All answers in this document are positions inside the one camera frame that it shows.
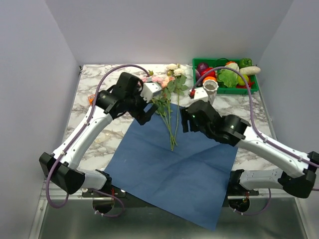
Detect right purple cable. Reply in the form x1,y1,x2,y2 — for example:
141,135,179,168
190,66,319,216

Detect green bell pepper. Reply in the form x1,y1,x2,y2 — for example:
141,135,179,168
238,58,253,68

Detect red chili peppers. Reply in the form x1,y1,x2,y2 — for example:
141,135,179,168
236,75,256,90

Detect purple eggplant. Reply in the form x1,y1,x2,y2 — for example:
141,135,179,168
195,69,202,87

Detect orange snack packet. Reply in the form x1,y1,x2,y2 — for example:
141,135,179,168
88,95,95,106

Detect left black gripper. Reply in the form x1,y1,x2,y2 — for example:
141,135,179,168
125,85,159,125

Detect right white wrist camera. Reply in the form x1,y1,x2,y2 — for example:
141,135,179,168
189,87,208,102

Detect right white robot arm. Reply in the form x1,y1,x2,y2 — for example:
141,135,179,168
180,100,319,199

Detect green lettuce toy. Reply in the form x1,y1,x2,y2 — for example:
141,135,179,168
217,63,239,88

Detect white ribbed ceramic vase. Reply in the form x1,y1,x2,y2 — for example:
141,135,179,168
203,80,219,105

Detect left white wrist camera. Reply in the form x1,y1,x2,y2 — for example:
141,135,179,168
141,82,161,103

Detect white rose stem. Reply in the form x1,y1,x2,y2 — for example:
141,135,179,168
163,63,187,151

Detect purple cable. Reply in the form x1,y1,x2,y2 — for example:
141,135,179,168
45,64,150,218
190,66,319,216

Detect green apple toy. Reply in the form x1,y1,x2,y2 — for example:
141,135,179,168
237,74,250,86

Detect orange pumpkin toy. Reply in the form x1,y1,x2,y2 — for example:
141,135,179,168
202,76,217,83

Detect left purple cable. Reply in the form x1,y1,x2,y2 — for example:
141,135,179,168
45,64,150,218

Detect purple onion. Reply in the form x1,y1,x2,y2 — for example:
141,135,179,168
197,62,209,72

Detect white radish toy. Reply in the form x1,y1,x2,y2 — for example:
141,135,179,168
239,66,261,76

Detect red bell pepper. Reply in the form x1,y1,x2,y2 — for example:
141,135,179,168
200,67,216,78

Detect green plastic basket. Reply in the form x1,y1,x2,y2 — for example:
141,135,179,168
192,58,259,95

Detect aluminium rail frame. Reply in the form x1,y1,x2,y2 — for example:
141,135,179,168
27,179,309,239

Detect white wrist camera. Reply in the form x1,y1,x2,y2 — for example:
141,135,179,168
141,82,161,103
189,87,208,102

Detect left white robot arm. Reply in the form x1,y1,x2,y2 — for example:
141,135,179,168
39,72,161,197

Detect dark blue wrapping sheet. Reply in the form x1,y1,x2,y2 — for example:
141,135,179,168
105,104,237,230

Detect pink rose bunch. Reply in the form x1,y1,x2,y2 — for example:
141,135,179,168
142,71,177,151

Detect black mounting base plate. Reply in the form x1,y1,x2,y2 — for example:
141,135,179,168
51,170,261,208

